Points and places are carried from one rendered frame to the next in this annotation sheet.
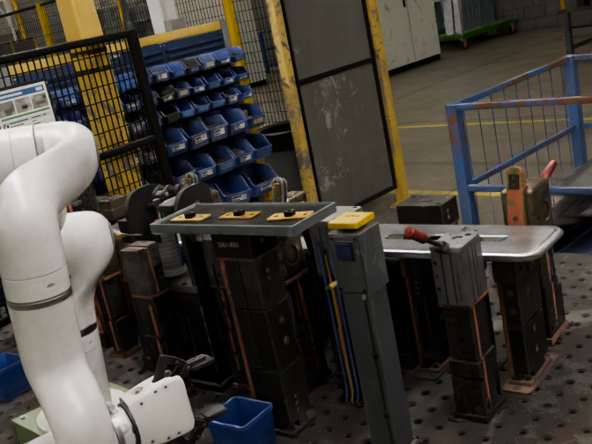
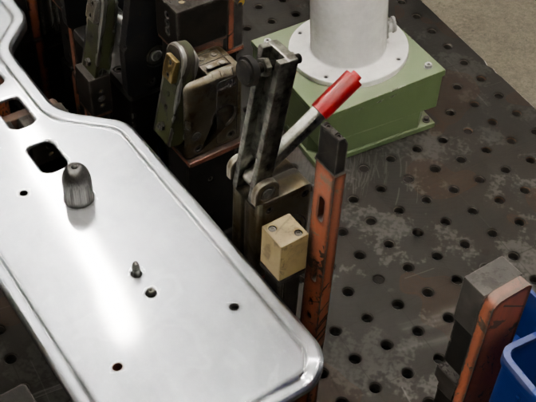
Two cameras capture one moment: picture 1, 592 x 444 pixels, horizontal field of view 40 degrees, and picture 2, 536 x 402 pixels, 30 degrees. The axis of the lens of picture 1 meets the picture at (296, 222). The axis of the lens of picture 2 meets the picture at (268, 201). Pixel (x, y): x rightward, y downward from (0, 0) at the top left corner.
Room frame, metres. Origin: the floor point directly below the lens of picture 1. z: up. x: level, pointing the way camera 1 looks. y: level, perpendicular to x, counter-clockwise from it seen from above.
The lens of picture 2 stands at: (2.81, 0.70, 1.79)
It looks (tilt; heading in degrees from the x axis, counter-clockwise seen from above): 46 degrees down; 194
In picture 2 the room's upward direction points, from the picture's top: 3 degrees clockwise
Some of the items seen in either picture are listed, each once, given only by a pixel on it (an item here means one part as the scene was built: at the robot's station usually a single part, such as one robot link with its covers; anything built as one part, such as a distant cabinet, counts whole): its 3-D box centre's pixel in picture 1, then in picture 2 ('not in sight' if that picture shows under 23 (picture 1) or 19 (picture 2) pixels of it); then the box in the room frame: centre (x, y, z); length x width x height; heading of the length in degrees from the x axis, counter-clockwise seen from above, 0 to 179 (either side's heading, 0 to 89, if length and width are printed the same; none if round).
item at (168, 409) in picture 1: (154, 412); not in sight; (1.18, 0.29, 0.95); 0.11 x 0.07 x 0.10; 120
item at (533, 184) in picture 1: (533, 260); not in sight; (1.68, -0.50, 0.88); 0.15 x 0.11 x 0.36; 140
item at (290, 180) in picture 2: (111, 294); (266, 282); (2.09, 0.53, 0.88); 0.07 x 0.06 x 0.35; 140
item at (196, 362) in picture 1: (190, 358); not in sight; (1.22, 0.21, 1.01); 0.07 x 0.03 x 0.03; 120
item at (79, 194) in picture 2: not in sight; (77, 186); (2.13, 0.33, 1.02); 0.03 x 0.03 x 0.07
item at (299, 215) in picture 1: (289, 213); not in sight; (1.43, 0.01, 1.17); 0.08 x 0.04 x 0.01; 62
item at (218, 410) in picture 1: (208, 421); not in sight; (1.22, 0.21, 0.90); 0.07 x 0.03 x 0.03; 120
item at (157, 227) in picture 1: (240, 218); not in sight; (1.51, 0.11, 1.16); 0.37 x 0.14 x 0.02; 50
